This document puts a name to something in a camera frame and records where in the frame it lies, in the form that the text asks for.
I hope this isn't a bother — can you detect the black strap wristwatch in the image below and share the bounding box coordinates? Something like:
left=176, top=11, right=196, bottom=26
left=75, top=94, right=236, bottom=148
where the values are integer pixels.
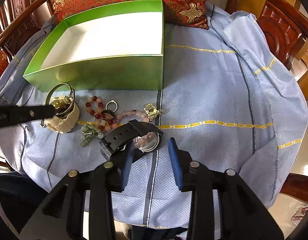
left=100, top=119, right=163, bottom=162

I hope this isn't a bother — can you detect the beige strap wristwatch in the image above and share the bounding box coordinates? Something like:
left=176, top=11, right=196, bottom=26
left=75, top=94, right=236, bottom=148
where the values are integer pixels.
left=40, top=83, right=80, bottom=134

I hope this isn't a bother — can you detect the green jade charm pendant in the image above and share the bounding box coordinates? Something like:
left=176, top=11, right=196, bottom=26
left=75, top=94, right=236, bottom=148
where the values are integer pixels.
left=81, top=124, right=104, bottom=147

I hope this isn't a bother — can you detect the gold silver charm brooch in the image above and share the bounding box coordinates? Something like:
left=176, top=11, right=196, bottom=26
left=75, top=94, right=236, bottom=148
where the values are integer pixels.
left=143, top=103, right=162, bottom=121

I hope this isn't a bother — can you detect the green cardboard box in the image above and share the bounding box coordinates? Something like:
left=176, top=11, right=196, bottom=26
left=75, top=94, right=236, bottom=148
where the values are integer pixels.
left=23, top=0, right=164, bottom=92

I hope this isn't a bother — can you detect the dark wooden armchair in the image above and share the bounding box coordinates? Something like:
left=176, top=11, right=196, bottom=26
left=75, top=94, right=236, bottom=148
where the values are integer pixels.
left=0, top=0, right=308, bottom=192

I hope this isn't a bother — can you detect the red and pink bead bracelet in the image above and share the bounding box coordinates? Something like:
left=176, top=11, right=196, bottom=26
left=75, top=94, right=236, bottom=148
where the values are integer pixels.
left=85, top=95, right=119, bottom=132

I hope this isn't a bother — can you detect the dark ring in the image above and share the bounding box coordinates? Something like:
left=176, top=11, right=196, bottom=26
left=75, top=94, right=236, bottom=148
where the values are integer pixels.
left=101, top=109, right=115, bottom=120

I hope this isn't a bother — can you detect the silver ring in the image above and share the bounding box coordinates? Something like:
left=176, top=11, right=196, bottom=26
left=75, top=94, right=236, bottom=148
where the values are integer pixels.
left=105, top=100, right=119, bottom=113

